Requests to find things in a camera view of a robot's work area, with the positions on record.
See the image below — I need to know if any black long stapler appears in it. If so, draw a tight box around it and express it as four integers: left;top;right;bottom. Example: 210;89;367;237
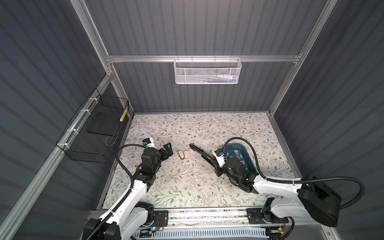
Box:
190;144;220;169

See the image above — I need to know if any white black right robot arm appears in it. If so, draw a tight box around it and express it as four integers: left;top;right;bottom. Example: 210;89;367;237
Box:
216;156;342;227

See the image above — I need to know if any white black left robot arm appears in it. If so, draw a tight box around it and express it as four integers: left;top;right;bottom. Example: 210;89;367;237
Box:
82;138;174;240

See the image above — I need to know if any teal plastic tray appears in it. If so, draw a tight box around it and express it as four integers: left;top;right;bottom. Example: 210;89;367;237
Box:
224;143;257;185

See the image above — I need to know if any yellow marker pen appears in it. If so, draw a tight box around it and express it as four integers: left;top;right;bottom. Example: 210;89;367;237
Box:
120;108;128;122

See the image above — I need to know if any black foam pad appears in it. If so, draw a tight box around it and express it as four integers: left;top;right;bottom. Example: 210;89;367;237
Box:
87;113;120;137

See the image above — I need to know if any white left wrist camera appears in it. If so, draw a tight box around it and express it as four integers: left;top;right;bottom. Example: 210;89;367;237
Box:
142;138;157;149

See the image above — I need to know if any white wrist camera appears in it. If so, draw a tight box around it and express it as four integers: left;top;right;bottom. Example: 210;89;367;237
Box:
142;138;157;149
213;149;226;168

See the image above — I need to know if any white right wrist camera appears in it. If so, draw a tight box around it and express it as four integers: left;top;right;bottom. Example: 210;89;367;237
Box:
213;149;226;168

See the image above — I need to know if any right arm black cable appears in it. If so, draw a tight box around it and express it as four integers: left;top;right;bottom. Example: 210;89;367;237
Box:
221;136;365;210

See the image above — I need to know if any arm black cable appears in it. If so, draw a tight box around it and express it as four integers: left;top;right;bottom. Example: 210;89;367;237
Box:
221;136;365;210
85;143;151;240

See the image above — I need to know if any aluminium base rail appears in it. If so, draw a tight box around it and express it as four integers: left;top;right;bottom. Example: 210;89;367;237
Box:
86;206;289;230

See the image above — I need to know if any black wire basket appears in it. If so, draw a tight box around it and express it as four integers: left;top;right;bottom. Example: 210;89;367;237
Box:
57;89;130;164

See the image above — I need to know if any white wire mesh basket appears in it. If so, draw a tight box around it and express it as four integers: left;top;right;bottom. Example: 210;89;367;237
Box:
173;57;242;85

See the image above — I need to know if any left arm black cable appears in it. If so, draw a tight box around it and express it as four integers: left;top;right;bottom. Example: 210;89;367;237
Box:
85;143;151;240

